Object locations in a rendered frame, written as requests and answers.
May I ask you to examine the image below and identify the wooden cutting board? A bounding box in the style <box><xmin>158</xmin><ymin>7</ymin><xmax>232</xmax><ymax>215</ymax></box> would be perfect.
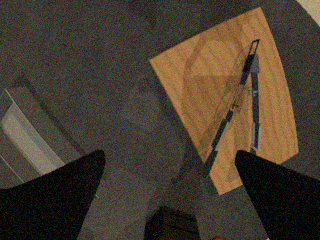
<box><xmin>149</xmin><ymin>7</ymin><xmax>299</xmax><ymax>196</ymax></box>

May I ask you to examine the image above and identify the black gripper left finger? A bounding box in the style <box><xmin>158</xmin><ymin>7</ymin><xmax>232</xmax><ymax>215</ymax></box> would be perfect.
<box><xmin>0</xmin><ymin>149</ymin><xmax>107</xmax><ymax>240</ymax></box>

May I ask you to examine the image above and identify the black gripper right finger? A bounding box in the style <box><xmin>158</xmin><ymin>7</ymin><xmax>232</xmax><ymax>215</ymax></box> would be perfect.
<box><xmin>235</xmin><ymin>151</ymin><xmax>320</xmax><ymax>240</ymax></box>

